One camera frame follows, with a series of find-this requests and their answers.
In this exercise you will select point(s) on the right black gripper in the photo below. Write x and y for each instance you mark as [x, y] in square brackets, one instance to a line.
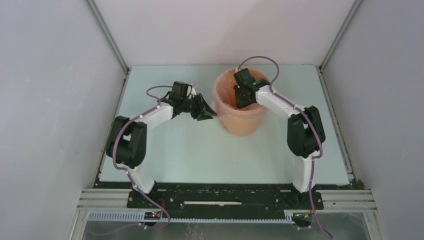
[239, 103]

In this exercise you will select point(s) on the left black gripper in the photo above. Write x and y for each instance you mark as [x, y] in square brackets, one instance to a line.
[200, 115]

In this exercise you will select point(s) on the orange trash bin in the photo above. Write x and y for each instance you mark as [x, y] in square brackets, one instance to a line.
[239, 122]

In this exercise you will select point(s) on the pink plastic trash bag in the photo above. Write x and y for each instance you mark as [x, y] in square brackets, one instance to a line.
[224, 101]

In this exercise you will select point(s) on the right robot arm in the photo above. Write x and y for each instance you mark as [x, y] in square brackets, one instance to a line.
[305, 131]

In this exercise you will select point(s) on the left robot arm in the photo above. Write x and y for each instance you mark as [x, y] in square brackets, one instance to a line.
[127, 140]

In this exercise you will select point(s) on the small electronics board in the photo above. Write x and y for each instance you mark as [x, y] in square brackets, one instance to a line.
[152, 215]

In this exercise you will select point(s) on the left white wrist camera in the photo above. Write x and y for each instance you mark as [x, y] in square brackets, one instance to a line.
[191, 90]

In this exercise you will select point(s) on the right corner frame post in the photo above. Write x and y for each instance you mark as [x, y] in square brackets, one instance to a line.
[341, 33]

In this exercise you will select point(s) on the corner frame post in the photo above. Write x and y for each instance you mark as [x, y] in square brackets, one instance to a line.
[341, 33]
[101, 23]

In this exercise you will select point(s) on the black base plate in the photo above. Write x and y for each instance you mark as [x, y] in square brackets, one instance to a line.
[283, 196]

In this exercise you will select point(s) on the aluminium frame rail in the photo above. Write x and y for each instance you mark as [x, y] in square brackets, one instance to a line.
[111, 205]

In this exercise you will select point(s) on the left corner frame post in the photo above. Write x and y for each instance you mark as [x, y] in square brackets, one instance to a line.
[101, 23]

